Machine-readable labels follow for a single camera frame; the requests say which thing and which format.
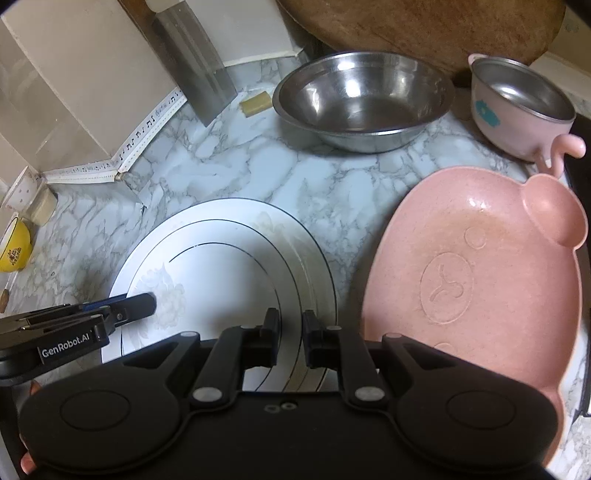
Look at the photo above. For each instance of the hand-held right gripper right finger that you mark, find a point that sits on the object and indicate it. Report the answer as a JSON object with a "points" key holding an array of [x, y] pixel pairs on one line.
{"points": [[310, 338]]}

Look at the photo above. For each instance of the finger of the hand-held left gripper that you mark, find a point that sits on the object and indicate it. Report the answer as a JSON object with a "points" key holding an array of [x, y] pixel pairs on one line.
{"points": [[138, 305]]}

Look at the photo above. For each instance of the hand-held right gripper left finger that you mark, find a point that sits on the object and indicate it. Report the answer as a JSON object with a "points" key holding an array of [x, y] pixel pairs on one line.
{"points": [[272, 333]]}

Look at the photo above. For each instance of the pink bear-shaped plate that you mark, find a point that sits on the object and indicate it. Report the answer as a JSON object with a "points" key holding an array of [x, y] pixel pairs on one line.
{"points": [[485, 323]]}

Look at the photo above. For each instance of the large steel bowl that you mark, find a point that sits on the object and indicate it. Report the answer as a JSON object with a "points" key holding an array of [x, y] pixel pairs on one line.
{"points": [[360, 92]]}

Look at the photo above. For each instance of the pink steel-lined bowl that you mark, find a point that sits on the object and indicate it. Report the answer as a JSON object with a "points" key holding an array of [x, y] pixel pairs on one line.
{"points": [[498, 134]]}

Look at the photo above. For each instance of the person's left hand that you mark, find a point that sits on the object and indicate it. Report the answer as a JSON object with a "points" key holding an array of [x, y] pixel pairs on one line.
{"points": [[27, 459]]}

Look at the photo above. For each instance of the yellow bowl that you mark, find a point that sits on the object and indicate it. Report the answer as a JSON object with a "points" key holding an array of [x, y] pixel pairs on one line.
{"points": [[16, 251]]}

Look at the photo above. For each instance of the white dotted cup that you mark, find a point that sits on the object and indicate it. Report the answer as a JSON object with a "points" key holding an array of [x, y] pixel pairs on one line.
{"points": [[23, 189]]}

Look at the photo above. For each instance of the white music-note edge strip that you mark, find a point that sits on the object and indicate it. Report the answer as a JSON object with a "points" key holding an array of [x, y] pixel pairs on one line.
{"points": [[138, 134]]}

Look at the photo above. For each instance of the small tan block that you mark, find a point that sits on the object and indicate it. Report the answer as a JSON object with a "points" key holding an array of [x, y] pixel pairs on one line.
{"points": [[255, 104]]}

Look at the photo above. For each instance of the steel cleaver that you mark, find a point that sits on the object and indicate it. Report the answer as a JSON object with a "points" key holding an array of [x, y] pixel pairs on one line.
{"points": [[198, 69]]}

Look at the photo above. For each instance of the round wooden cutting board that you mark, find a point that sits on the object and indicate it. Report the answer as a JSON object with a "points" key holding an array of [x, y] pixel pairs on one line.
{"points": [[415, 27]]}

